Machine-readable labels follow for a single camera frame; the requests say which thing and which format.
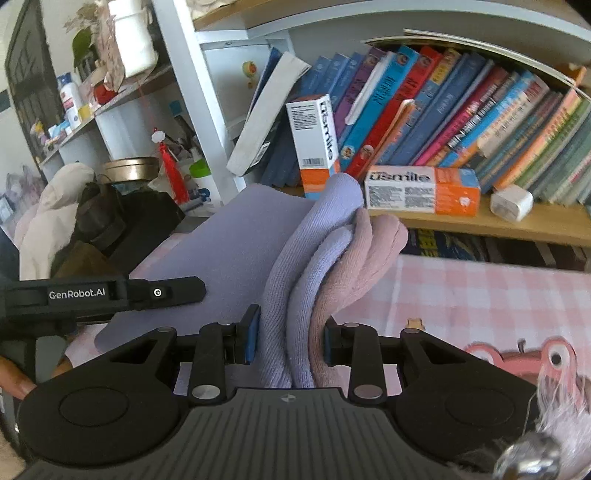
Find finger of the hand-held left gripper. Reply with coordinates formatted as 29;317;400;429
128;276;207;311

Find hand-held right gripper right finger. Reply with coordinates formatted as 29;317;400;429
323;316;468;401

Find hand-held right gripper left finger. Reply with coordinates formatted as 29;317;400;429
110;304;262;401

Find pink and lavender sweater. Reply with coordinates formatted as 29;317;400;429
95;173;409;391

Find person's left hand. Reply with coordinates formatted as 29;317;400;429
0;355;38;400

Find beige coat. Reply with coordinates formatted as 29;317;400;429
14;161;95;280

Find green capped bottle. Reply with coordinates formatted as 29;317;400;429
188;159;223;210

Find red tassel ornament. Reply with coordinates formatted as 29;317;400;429
139;83;191;205

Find gold round tin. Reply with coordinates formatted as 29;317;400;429
102;157;160;183

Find pink checked tablecloth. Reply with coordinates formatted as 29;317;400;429
65;231;591;402

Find dark magazines under shelf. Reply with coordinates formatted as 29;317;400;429
406;227;492;263

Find white round bucket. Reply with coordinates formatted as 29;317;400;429
95;99;162;162

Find long white orange box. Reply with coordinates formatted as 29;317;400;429
364;166;482;217

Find tall white orange box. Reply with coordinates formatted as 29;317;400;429
285;95;341;200

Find white bottle with blue cap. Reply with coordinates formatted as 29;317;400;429
56;74;84;121

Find white shelf rack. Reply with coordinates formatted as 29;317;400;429
37;0;250;217

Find silver round charm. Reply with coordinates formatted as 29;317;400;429
494;434;561;480

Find white charger plug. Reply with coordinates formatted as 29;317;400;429
489;185;535;223

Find dark door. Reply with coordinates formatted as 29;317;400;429
4;0;65;167

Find wooden bookshelf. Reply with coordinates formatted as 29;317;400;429
191;0;591;252

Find dried flower bunch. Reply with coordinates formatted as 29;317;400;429
69;0;127;90

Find pink fluffy sleeve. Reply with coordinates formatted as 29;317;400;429
533;351;591;480

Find large white plastic jar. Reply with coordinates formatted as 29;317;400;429
107;0;158;78

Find row of colourful books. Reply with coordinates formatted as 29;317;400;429
259;30;591;206

